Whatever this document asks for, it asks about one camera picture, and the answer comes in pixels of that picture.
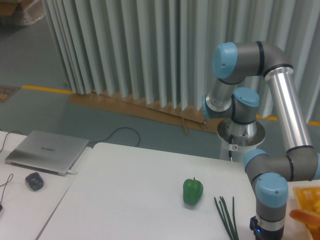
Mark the silver laptop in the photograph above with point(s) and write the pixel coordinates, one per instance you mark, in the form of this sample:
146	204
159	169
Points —
48	152

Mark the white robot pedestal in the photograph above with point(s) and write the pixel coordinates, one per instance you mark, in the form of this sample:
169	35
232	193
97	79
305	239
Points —
238	139

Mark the green chive stalks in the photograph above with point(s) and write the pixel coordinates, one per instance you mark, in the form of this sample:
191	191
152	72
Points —
228	220

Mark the green bell pepper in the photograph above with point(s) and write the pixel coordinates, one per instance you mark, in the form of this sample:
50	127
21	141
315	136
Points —
192	191

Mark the yellow woven basket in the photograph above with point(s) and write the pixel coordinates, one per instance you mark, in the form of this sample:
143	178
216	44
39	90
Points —
306	196

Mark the yellow item in basket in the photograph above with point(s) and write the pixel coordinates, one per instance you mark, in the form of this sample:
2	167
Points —
316	206

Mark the black computer mouse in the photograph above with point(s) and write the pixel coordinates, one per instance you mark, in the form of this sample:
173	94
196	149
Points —
34	181

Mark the brown cardboard sheet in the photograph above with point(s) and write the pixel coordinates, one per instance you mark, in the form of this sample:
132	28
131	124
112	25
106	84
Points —
189	118

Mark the cardboard box under plastic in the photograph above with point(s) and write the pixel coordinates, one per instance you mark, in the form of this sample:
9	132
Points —
21	12

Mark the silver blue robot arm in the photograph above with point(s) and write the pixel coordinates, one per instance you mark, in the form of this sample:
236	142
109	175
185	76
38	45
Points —
268	176

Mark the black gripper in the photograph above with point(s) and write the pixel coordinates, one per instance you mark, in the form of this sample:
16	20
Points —
266	230

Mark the pale folding partition screen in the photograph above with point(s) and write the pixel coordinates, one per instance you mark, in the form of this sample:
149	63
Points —
161	51

